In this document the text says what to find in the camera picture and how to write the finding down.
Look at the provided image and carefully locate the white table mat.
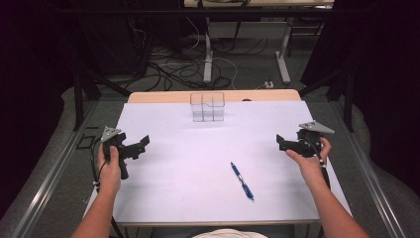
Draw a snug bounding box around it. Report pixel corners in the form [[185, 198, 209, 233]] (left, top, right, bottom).
[[82, 100, 354, 226]]

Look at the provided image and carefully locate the clear acrylic organizer box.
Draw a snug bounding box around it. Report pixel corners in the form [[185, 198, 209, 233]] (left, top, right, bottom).
[[189, 91, 227, 123]]

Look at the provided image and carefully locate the person's right hand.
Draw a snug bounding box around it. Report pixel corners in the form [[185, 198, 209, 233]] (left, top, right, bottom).
[[284, 136, 333, 186]]

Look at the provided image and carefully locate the white desk with metal legs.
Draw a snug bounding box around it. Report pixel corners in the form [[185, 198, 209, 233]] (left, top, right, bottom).
[[182, 0, 336, 85]]

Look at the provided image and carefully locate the black metal stand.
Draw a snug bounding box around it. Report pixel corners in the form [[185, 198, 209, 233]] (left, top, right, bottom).
[[71, 64, 133, 133], [297, 64, 356, 134]]

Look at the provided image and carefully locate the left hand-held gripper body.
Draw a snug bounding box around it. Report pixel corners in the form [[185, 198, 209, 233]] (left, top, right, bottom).
[[100, 125, 147, 180]]

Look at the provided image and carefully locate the blue pen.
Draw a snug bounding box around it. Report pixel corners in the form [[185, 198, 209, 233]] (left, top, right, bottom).
[[230, 161, 256, 202]]

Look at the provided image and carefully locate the person's white clothing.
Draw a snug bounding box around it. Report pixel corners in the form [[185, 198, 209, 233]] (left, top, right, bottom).
[[191, 227, 269, 238]]

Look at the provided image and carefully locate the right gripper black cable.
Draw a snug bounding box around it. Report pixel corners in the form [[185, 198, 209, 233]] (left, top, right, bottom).
[[305, 134, 333, 192]]

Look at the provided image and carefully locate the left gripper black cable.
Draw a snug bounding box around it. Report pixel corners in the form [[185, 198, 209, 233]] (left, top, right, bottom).
[[89, 138, 107, 200]]

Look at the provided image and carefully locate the aluminium floor rail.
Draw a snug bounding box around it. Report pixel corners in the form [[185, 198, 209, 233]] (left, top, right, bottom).
[[11, 100, 101, 238], [328, 100, 398, 238]]

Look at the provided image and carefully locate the person's left hand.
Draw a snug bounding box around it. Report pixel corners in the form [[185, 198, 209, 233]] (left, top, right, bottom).
[[96, 144, 123, 196]]

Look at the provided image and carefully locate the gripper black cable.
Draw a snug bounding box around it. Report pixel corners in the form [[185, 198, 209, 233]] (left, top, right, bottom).
[[305, 134, 333, 192], [89, 138, 107, 200]]

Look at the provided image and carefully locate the tangle of floor cables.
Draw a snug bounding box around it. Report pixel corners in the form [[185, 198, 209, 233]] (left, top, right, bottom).
[[125, 26, 269, 93]]

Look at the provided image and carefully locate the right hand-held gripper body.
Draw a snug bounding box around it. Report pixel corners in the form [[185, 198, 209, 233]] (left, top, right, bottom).
[[286, 119, 336, 159]]

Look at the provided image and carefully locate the black rectangular frame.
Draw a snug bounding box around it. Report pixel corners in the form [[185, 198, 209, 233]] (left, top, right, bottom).
[[75, 133, 97, 151]]

